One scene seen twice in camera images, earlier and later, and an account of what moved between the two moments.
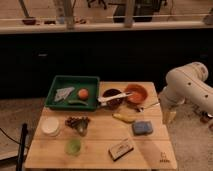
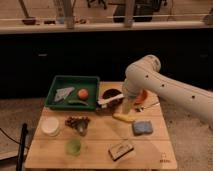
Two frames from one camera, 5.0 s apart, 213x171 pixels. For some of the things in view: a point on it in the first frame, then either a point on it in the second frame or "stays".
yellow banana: [123, 118] stays
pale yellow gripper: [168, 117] -> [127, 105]
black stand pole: [24, 128] stays
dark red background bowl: [29, 21] stays
